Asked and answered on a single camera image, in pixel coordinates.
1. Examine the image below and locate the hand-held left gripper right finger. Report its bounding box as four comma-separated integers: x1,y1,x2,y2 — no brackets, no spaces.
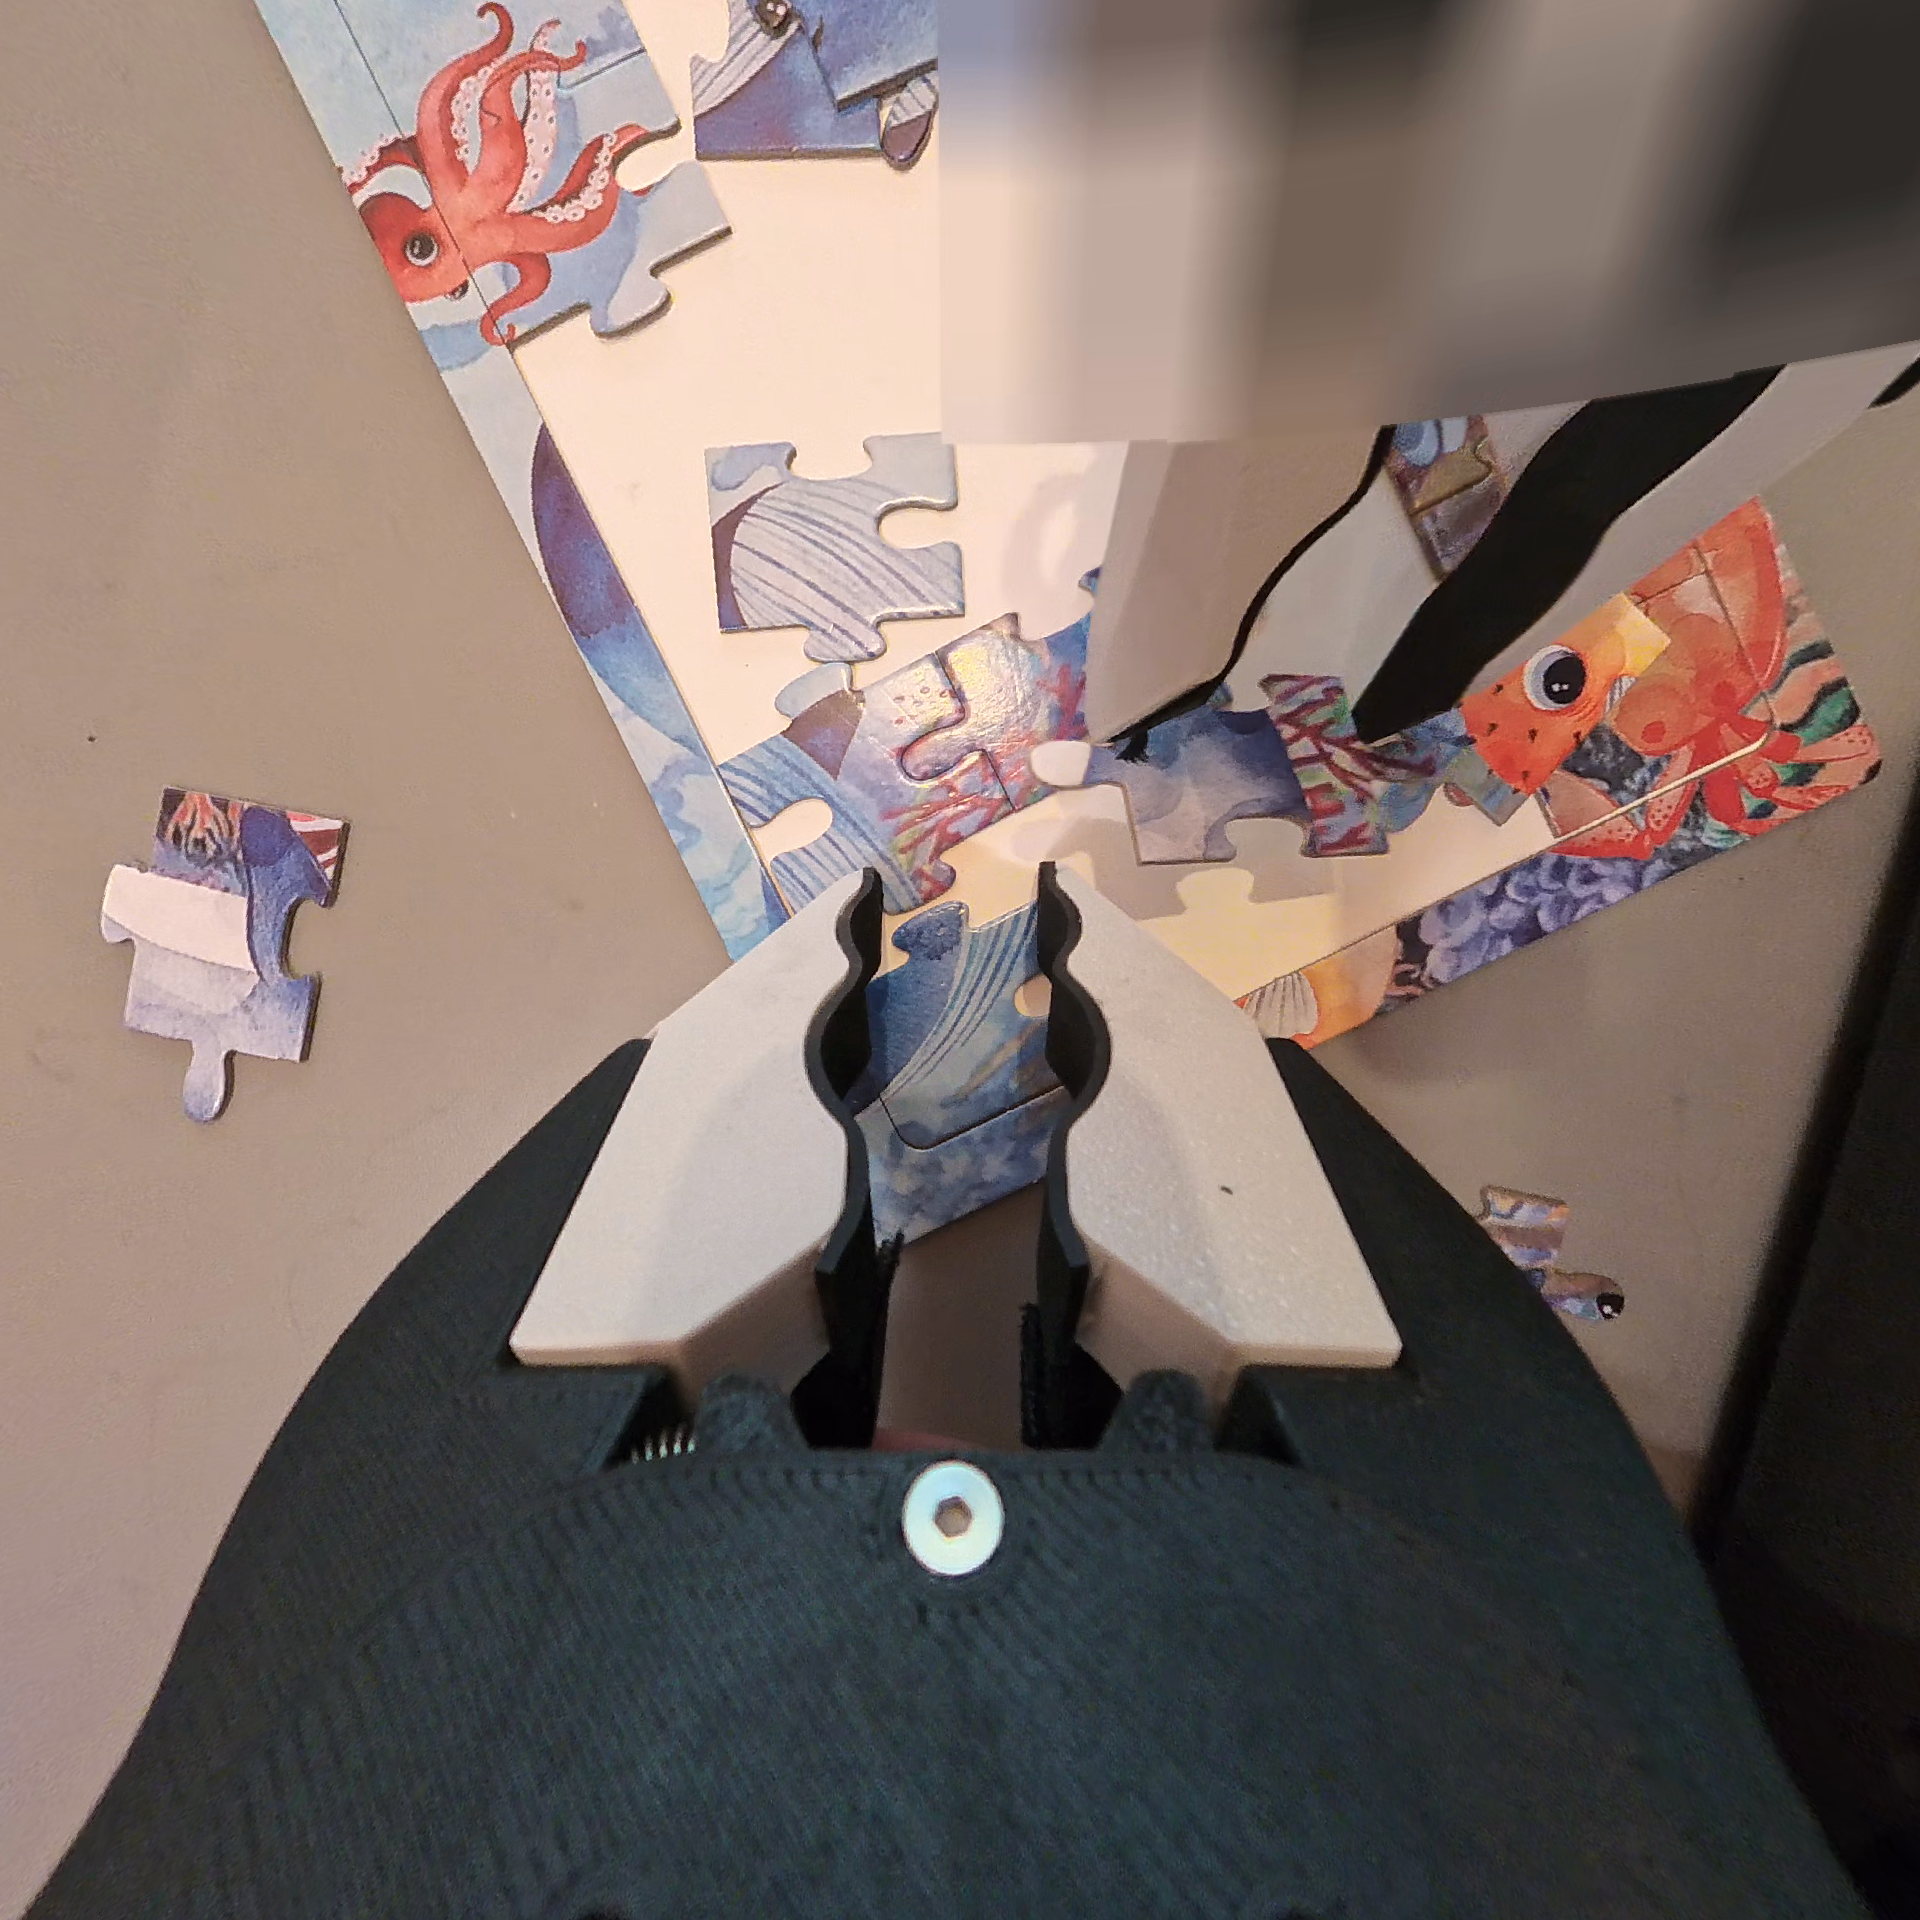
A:
1025,861,1403,1450

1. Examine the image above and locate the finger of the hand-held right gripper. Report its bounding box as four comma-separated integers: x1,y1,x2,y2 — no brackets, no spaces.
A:
1084,433,1389,746
1354,343,1920,740

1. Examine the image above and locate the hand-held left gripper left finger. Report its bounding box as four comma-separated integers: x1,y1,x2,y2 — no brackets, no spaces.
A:
511,866,890,1450

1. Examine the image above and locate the whale eyelash puzzle piece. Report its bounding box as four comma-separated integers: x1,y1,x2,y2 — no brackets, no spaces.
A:
1036,703,1307,866

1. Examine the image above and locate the orange pufferfish puzzle piece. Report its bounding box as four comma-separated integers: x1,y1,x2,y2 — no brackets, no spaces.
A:
1464,591,1674,797

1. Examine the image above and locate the ocean print puzzle board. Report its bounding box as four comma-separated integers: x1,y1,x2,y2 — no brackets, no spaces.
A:
251,0,1884,1247

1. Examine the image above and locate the grey blue red-striped puzzle piece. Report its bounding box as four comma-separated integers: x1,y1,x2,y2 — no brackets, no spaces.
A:
103,786,349,1125

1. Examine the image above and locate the blue whale eye puzzle piece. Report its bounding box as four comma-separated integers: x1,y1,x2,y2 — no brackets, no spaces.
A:
756,0,943,167

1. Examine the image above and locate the dark blue whale puzzle piece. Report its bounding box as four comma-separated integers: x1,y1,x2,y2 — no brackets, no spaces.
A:
692,0,887,162

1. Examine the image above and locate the purple seahorse loose piece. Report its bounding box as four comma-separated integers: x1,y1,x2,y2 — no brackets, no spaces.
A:
1476,1183,1626,1322

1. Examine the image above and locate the black perforated pad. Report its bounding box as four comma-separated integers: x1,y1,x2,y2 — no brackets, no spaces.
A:
1687,719,1920,1920

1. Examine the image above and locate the group of assembled puzzle pieces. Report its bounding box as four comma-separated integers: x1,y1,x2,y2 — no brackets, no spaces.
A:
345,0,1884,1052

